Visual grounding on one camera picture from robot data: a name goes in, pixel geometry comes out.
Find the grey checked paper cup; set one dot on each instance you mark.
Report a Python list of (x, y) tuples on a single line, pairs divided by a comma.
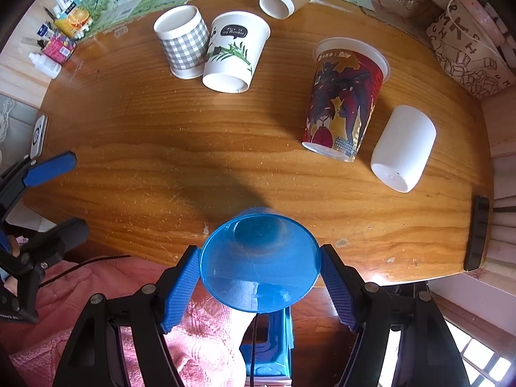
[(183, 44)]

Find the orange print carton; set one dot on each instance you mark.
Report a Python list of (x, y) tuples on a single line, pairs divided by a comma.
[(72, 17)]

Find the pink quilted blanket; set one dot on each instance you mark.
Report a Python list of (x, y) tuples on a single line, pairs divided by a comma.
[(217, 350)]

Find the white panda print paper cup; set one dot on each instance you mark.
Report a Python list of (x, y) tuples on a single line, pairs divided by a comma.
[(234, 52)]

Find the blue plastic cup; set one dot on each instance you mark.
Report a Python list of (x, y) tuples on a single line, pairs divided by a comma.
[(258, 262)]

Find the white lace cloth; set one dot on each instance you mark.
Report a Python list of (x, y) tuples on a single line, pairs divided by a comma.
[(12, 117)]

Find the small clear plastic piece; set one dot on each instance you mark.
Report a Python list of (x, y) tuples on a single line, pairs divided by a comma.
[(121, 32)]

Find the black flat device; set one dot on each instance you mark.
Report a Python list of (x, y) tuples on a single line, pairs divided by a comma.
[(477, 234)]

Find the plain white cup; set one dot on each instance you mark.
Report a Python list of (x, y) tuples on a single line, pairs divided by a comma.
[(405, 147)]

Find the white flat device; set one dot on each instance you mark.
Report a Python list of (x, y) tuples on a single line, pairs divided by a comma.
[(38, 135)]

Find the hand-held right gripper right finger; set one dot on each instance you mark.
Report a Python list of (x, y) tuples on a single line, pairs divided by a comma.
[(339, 290)]

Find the red printed plastic cup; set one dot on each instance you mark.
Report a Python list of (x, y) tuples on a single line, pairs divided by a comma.
[(342, 96)]

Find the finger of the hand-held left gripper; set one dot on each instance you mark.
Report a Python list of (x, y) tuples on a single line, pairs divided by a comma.
[(60, 236), (48, 169)]

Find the pink small box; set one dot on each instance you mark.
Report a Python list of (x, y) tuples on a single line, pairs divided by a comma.
[(60, 47)]

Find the white dropper bottle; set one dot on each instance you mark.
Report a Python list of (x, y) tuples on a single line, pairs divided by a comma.
[(47, 65)]

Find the pink dotted band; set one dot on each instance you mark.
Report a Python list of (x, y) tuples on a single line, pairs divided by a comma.
[(483, 14)]

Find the blue box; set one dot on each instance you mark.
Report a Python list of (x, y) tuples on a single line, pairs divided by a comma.
[(274, 350)]

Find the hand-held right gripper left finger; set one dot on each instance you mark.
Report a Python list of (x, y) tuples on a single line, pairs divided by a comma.
[(180, 290)]

